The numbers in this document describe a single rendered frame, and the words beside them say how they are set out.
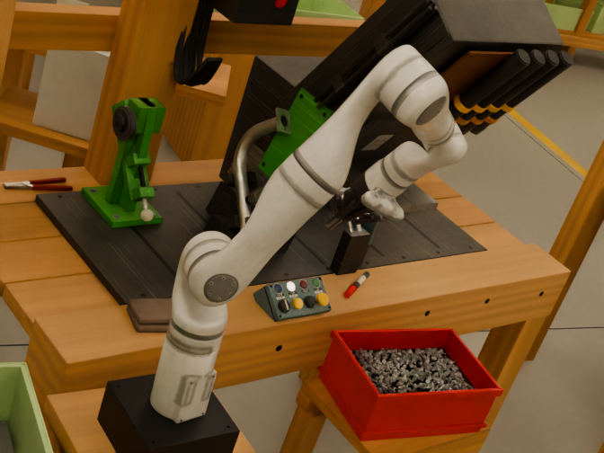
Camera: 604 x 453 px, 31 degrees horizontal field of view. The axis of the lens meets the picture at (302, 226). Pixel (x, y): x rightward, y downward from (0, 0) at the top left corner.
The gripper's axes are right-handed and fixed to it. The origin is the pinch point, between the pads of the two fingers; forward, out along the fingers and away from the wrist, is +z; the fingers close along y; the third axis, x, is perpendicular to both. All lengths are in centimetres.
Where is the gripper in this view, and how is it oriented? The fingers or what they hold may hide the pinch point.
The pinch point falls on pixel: (333, 220)
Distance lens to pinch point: 213.3
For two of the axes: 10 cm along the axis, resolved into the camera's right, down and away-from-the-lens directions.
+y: -8.0, -4.1, -4.3
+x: -0.7, 7.8, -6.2
